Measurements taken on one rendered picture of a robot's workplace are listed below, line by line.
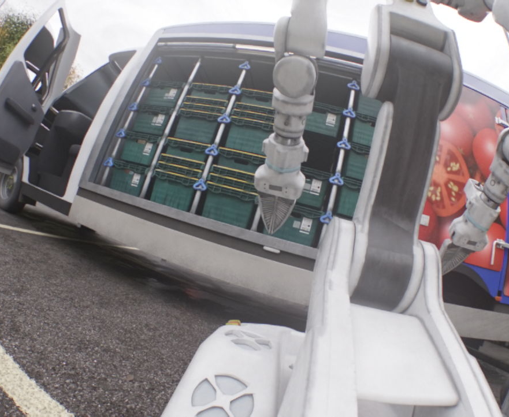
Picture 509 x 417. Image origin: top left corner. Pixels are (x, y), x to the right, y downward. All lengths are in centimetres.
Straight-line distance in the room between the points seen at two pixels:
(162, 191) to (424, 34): 187
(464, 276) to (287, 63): 178
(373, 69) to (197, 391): 63
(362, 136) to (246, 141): 86
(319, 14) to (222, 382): 59
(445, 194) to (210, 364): 177
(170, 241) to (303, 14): 156
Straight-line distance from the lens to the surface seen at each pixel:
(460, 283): 196
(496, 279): 220
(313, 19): 45
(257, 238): 161
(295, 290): 160
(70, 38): 340
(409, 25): 67
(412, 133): 52
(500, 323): 231
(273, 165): 51
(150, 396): 90
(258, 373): 45
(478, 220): 63
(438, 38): 68
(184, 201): 196
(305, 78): 43
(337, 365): 28
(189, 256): 171
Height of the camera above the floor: 53
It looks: 9 degrees up
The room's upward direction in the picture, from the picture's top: 17 degrees clockwise
